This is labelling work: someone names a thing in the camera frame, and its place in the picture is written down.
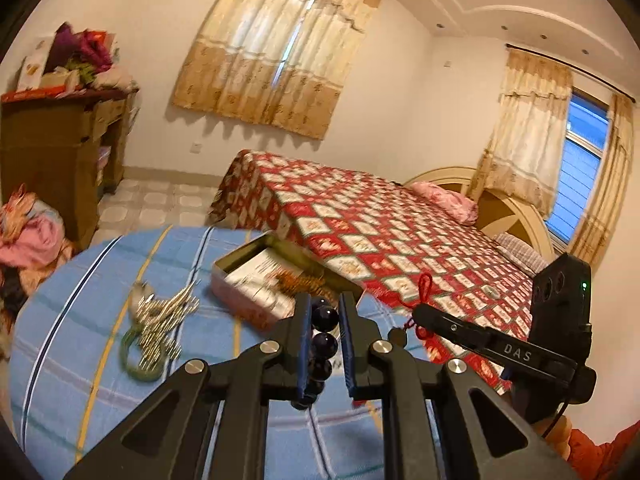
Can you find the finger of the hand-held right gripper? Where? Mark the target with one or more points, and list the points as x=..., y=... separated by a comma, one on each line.
x=480, y=340

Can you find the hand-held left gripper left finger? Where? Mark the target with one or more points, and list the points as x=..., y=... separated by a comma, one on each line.
x=302, y=355

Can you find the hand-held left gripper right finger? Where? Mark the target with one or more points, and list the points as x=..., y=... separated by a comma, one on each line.
x=348, y=355

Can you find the pink tin box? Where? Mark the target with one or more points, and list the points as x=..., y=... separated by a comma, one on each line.
x=240, y=295

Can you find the green jade bangle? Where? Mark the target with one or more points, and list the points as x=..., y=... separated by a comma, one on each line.
x=142, y=376

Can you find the person's right forearm orange sleeve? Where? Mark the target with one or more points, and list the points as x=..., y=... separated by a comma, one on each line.
x=605, y=455

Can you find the person's right hand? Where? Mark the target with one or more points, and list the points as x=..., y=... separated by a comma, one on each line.
x=552, y=440

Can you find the striped pillow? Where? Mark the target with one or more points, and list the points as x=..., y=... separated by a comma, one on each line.
x=522, y=252

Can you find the white card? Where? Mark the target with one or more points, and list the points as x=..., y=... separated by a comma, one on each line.
x=255, y=277

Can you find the cream wooden headboard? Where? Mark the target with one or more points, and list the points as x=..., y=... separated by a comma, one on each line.
x=515, y=215

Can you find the narrow beige patterned curtain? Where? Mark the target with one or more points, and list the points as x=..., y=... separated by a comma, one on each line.
x=530, y=125
x=607, y=185

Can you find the bed with red patterned bedspread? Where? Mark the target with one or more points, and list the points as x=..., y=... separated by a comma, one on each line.
x=375, y=220

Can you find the window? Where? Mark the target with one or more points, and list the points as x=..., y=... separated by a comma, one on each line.
x=580, y=160

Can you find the pink pillow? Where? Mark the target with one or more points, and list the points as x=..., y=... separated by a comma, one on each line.
x=445, y=202

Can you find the blue plaid cloth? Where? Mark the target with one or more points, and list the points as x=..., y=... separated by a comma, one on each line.
x=75, y=320

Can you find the heap of colourful clothes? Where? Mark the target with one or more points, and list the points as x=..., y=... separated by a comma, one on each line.
x=30, y=240

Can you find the wide beige patterned curtain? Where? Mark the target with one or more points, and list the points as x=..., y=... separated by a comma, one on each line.
x=260, y=50

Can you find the brown wooden cabinet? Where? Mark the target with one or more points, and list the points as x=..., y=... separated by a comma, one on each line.
x=45, y=160

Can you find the pile of clothes on cabinet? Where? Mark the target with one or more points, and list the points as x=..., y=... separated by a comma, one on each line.
x=90, y=55

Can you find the flat red box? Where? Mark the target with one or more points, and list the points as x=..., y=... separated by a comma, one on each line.
x=35, y=94

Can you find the white cardboard box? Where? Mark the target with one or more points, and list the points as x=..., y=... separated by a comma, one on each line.
x=32, y=67

